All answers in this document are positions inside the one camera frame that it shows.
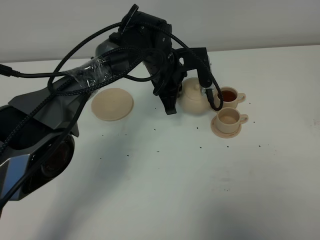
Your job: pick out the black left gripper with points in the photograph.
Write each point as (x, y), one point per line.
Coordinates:
(150, 33)

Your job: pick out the beige ceramic teapot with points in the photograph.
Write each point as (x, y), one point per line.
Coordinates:
(191, 100)

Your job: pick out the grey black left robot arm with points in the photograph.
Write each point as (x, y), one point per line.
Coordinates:
(37, 129)

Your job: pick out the beige teapot saucer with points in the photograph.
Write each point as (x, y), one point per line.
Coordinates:
(112, 104)

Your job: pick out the near beige cup saucer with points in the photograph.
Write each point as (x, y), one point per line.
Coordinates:
(221, 134)

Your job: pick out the far beige teacup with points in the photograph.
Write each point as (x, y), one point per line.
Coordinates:
(231, 97)

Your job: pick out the beige teacup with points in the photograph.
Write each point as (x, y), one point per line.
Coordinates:
(231, 97)
(229, 119)

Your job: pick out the near beige teacup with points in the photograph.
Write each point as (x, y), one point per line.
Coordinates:
(229, 119)

